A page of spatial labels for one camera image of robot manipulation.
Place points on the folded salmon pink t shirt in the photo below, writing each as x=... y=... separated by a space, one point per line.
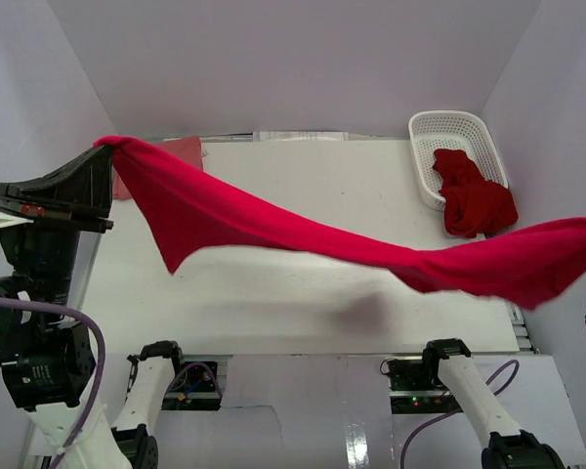
x=187 y=149

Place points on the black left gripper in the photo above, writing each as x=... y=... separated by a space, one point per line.
x=80 y=186

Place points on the bright red t shirt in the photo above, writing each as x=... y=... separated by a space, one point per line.
x=187 y=209

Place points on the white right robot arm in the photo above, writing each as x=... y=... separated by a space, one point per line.
x=504 y=442

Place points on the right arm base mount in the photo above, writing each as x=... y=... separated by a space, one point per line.
x=411 y=389

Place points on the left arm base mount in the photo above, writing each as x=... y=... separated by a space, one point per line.
x=199 y=388

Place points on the dark red crumpled t shirt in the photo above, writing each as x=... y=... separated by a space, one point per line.
x=473 y=205

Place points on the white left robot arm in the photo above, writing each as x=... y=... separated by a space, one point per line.
x=52 y=358

